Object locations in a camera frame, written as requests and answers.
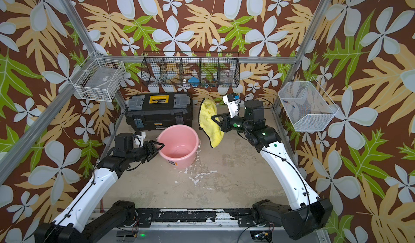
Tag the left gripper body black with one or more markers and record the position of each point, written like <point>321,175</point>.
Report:
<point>145,151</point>

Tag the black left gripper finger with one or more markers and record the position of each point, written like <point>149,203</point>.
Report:
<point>153,151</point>
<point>156,145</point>

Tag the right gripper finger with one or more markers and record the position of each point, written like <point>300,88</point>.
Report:
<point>220,117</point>
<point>224,127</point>

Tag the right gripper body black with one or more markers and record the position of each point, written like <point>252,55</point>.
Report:
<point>239,124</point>

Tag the yellow microfiber cloth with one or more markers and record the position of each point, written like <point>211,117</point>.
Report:
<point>208,109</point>

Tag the pink plastic bucket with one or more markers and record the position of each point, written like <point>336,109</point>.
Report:
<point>181,143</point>

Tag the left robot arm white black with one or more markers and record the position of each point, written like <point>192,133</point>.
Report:
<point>73,225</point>

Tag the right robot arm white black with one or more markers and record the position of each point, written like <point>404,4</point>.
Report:
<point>306,211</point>

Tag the black plastic toolbox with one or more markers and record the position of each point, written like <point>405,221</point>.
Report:
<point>147,112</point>

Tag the blue object in black basket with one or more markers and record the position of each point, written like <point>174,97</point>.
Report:
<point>194,81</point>

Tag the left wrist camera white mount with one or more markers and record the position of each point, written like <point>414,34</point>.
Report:
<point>139,138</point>

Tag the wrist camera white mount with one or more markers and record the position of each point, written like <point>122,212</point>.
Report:
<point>232,101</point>
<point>139,138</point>

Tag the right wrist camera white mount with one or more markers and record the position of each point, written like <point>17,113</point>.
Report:
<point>232,101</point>

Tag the black wire basket back wall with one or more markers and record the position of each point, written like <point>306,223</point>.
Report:
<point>213,69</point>

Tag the white wire basket left wall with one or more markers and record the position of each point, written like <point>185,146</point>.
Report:
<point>98,78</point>

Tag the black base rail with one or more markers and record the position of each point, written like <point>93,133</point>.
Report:
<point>211,217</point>

